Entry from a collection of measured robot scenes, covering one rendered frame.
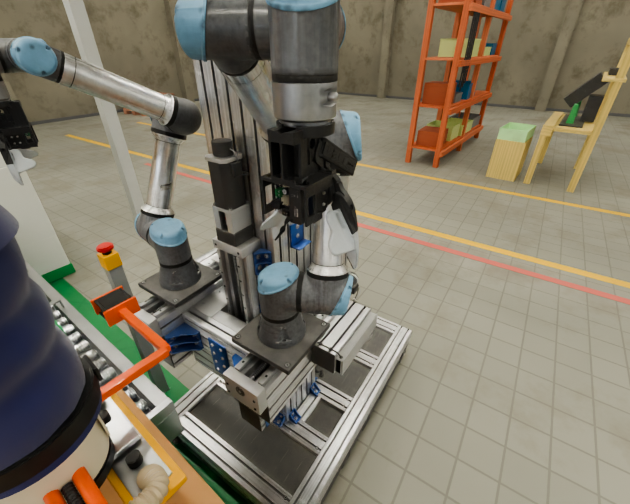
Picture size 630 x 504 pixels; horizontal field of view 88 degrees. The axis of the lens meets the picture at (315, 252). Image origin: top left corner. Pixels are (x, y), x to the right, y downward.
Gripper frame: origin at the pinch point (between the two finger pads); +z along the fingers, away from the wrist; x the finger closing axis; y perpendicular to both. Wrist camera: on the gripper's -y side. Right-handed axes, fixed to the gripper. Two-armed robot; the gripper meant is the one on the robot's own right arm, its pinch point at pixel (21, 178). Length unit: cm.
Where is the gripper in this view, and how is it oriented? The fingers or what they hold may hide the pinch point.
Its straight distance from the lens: 126.1
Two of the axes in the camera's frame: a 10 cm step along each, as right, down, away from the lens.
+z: 0.1, 8.5, 5.3
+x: -5.6, -4.4, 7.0
